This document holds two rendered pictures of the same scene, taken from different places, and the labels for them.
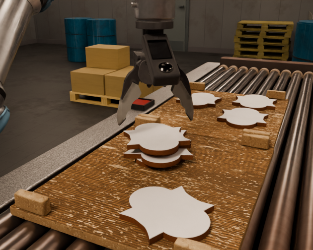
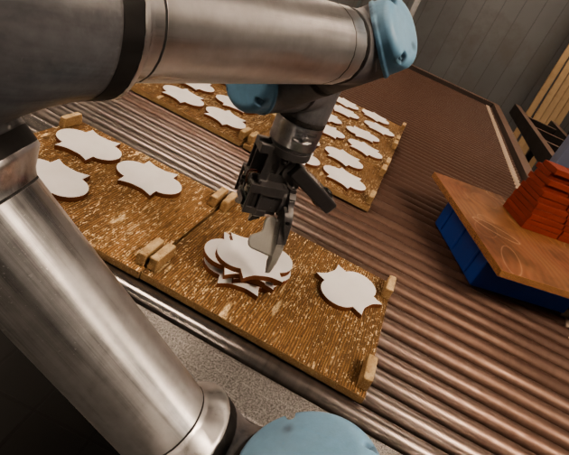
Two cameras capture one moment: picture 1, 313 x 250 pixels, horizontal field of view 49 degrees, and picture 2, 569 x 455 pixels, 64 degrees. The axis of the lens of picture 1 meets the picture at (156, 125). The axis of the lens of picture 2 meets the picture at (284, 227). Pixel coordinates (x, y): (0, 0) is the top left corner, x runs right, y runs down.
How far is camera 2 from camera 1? 1.08 m
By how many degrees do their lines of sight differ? 94
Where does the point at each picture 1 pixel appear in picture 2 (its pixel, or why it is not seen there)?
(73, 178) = (305, 347)
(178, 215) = (354, 284)
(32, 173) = (273, 400)
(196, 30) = not seen: outside the picture
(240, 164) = not seen: hidden behind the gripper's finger
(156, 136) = (260, 256)
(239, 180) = (293, 240)
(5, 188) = not seen: hidden behind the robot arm
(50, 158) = (229, 383)
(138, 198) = (340, 301)
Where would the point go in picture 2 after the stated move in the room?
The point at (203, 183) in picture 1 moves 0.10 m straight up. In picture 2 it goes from (299, 260) to (319, 222)
